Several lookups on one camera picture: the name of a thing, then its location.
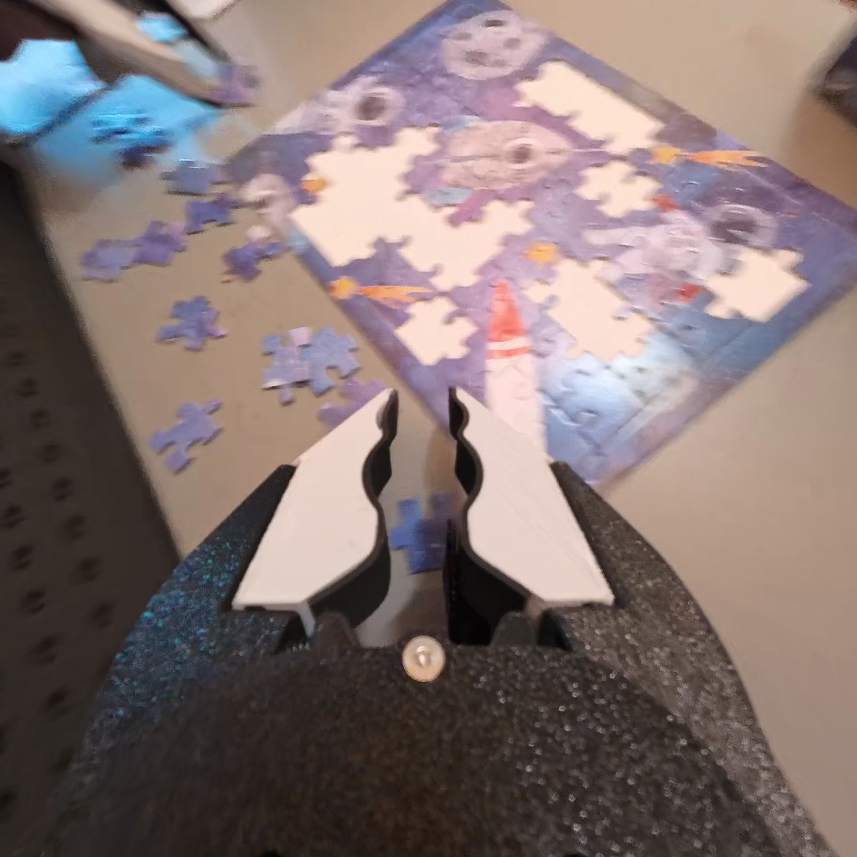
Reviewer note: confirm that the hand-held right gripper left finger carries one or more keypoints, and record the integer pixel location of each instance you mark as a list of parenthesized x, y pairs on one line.
[(308, 535)]

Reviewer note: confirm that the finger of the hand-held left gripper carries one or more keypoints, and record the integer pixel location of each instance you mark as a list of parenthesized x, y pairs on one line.
[(140, 57), (197, 30)]

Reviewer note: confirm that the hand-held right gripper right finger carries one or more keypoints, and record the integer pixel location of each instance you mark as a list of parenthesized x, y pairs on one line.
[(535, 535)]

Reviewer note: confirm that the space puzzle board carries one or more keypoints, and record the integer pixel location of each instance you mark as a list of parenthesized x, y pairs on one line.
[(602, 415)]

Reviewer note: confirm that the puzzle pieces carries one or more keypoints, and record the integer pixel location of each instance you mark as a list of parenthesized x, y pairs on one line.
[(191, 321)]

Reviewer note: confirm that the grey desk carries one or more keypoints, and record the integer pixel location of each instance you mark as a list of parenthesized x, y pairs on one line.
[(736, 535)]

